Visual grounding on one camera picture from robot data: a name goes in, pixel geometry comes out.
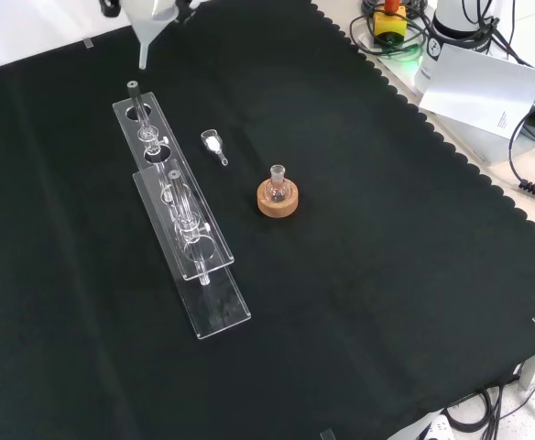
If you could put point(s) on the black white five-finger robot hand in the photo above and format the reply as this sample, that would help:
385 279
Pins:
108 7

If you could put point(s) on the translucent white plastic funnel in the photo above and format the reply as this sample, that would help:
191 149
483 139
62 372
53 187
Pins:
144 46

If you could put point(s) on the clear glass weighing funnel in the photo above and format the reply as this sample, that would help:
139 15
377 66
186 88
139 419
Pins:
210 141

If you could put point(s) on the small glass round-bottom flask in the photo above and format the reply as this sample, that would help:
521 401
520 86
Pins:
277 174

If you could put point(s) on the clear acrylic funnel stand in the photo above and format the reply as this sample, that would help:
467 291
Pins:
221 311

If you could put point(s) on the clear tape piece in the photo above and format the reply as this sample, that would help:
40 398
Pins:
88 44
329 434

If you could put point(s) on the yellow stop button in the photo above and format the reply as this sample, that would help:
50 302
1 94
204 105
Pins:
389 25

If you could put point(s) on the black bench cloth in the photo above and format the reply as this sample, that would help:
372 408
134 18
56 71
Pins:
341 284

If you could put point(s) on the pale white board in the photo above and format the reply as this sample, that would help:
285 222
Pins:
478 91

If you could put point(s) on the white power strip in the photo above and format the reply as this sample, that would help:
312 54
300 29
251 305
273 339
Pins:
437 428

